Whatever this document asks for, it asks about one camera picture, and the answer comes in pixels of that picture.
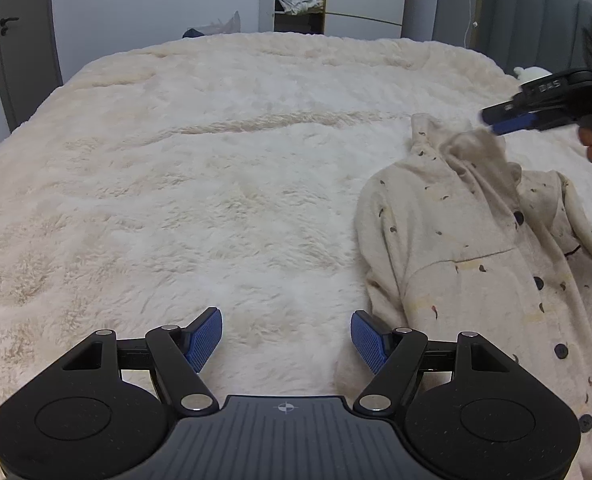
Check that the white plush toy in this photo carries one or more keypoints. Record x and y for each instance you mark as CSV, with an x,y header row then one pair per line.
x,y
526,74

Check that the grey door with handle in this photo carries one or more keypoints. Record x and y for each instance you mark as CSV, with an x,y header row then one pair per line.
x,y
29,67

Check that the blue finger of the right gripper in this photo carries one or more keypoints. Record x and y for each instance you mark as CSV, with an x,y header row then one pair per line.
x,y
500,112
513,124

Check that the beige patterned button cardigan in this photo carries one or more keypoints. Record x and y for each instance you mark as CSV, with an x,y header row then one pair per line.
x,y
456,237

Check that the grey padded headboard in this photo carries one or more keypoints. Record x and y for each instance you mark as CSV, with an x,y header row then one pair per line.
x,y
543,33

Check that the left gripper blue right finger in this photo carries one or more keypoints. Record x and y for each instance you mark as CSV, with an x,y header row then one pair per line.
x,y
394,358

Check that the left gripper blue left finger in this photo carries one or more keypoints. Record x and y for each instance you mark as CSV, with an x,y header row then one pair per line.
x,y
178,354

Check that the cream fluffy bed blanket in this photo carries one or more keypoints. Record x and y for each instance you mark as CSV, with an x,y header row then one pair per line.
x,y
222,171

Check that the dark blue item behind bed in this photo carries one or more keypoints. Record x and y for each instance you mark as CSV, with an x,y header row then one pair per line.
x,y
193,33

